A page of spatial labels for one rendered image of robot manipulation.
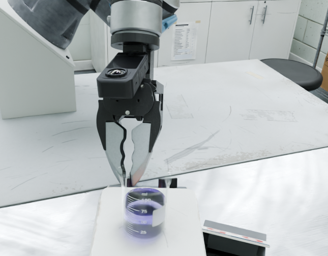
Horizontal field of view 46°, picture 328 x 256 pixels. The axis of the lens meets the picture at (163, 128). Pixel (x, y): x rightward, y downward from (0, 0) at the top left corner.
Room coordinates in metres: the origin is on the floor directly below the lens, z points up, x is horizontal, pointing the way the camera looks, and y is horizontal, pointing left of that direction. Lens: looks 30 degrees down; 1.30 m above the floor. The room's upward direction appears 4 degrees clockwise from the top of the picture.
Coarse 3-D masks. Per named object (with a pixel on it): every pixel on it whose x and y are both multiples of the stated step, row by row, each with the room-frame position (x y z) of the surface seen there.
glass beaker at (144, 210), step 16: (128, 176) 0.33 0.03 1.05; (144, 176) 0.34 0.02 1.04; (160, 176) 0.33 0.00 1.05; (128, 192) 0.30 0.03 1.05; (144, 192) 0.29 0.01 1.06; (160, 192) 0.29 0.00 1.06; (128, 208) 0.30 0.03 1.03; (144, 208) 0.29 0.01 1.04; (160, 208) 0.30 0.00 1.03; (128, 224) 0.30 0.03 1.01; (144, 224) 0.29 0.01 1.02; (160, 224) 0.30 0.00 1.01; (144, 240) 0.29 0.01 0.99
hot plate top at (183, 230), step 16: (112, 192) 0.37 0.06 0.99; (176, 192) 0.38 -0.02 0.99; (192, 192) 0.38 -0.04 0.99; (112, 208) 0.34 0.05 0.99; (176, 208) 0.35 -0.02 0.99; (192, 208) 0.35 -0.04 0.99; (96, 224) 0.32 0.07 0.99; (112, 224) 0.32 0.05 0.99; (176, 224) 0.32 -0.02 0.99; (192, 224) 0.32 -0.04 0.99; (96, 240) 0.29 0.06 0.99; (112, 240) 0.29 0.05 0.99; (128, 240) 0.29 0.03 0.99; (160, 240) 0.30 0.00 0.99; (176, 240) 0.30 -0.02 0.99; (192, 240) 0.30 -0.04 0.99
